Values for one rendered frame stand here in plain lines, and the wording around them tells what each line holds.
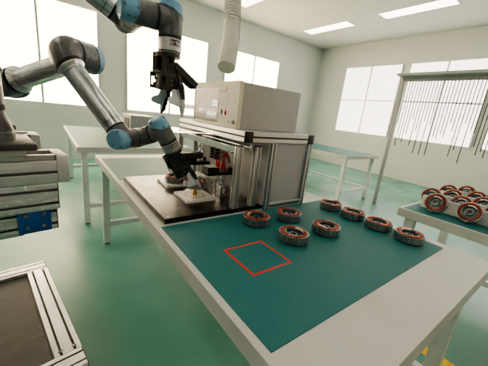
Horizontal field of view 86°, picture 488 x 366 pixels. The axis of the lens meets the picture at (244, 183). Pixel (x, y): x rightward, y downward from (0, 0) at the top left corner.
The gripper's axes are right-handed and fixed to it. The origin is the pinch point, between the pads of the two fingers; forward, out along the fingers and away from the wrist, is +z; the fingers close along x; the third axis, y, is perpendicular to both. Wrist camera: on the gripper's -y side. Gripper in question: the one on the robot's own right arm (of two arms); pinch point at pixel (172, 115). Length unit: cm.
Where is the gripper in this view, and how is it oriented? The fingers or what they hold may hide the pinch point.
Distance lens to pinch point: 101.2
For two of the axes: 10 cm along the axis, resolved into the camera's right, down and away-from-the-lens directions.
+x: 7.0, 2.6, -6.6
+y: -7.0, 1.1, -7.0
